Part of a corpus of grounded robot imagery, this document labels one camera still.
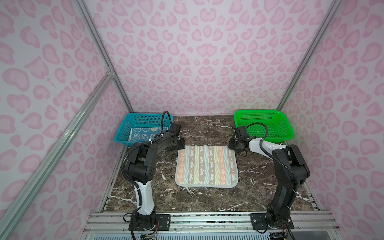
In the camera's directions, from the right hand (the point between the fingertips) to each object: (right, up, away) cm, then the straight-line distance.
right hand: (231, 144), depth 98 cm
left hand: (-33, 0, +2) cm, 33 cm away
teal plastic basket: (-72, +17, +22) cm, 77 cm away
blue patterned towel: (-58, +6, +5) cm, 59 cm away
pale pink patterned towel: (-17, -13, -8) cm, 22 cm away
